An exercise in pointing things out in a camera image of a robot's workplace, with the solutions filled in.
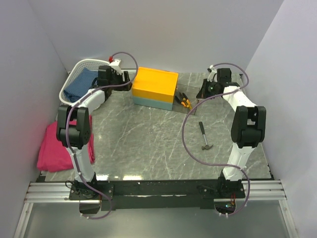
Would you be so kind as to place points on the orange grey drawer box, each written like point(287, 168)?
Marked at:
point(154, 88)

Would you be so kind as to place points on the pink folded cloth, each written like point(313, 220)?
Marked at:
point(53, 156)

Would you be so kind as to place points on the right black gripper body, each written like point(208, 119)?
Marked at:
point(211, 89)

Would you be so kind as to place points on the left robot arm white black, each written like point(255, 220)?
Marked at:
point(74, 128)

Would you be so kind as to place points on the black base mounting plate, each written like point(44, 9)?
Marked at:
point(142, 194)

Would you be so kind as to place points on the clear plastic drawer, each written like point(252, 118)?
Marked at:
point(191, 93)

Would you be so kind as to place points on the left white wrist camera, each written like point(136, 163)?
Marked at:
point(115, 64)

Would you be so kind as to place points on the blue cloth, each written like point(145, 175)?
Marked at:
point(80, 85)

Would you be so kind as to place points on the aluminium rail frame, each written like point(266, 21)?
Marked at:
point(57, 192)

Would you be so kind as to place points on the white plastic basket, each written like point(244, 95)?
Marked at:
point(90, 64)

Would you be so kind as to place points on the small black hammer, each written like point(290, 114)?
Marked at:
point(206, 146)

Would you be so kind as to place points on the orange black pliers small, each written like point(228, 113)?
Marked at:
point(180, 101)

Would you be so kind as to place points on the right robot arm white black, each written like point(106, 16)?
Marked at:
point(248, 126)

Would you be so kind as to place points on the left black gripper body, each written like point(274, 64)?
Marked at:
point(117, 79)

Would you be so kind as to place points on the orange black long-nose pliers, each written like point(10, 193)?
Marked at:
point(185, 101)

